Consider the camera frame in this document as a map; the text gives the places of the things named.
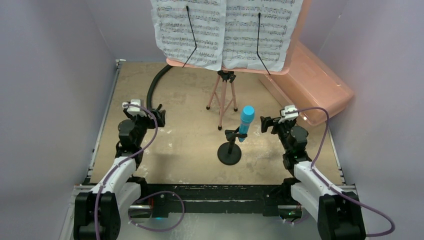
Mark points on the printed sheet music page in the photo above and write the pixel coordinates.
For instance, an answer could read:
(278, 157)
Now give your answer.
(258, 33)

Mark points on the pink perforated music stand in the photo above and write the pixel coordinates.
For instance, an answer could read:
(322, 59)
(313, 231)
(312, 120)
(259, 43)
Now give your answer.
(225, 76)

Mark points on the black foam tube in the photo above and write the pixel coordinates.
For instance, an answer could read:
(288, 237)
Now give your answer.
(153, 85)

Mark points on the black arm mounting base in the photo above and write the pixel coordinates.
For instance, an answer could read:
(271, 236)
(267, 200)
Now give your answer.
(266, 200)

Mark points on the blue toy microphone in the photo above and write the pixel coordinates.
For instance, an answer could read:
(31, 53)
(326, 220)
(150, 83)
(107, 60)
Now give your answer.
(246, 118)

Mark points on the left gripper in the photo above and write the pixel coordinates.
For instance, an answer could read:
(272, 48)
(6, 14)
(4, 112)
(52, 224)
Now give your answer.
(159, 116)

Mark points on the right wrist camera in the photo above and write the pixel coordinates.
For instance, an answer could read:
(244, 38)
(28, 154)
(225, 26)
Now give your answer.
(288, 113)

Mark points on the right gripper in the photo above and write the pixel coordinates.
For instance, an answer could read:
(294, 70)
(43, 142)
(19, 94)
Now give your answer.
(270, 123)

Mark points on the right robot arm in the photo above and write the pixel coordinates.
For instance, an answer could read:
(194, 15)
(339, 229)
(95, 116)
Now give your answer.
(336, 217)

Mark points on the pink plastic storage box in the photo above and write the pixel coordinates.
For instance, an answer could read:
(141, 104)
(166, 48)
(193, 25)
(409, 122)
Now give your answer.
(309, 84)

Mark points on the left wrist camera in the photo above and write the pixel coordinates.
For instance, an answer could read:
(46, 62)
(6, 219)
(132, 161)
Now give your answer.
(132, 107)

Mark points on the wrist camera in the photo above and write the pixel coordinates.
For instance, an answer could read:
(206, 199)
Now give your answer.
(288, 113)
(132, 107)

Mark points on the black round microphone stand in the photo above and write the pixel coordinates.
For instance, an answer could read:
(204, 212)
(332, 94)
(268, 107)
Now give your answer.
(229, 153)

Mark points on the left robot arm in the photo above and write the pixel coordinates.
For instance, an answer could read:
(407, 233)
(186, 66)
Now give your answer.
(97, 213)

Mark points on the aluminium frame rail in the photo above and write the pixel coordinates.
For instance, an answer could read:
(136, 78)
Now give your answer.
(348, 195)

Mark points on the white paper sheet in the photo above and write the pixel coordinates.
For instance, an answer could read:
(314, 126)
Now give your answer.
(191, 32)

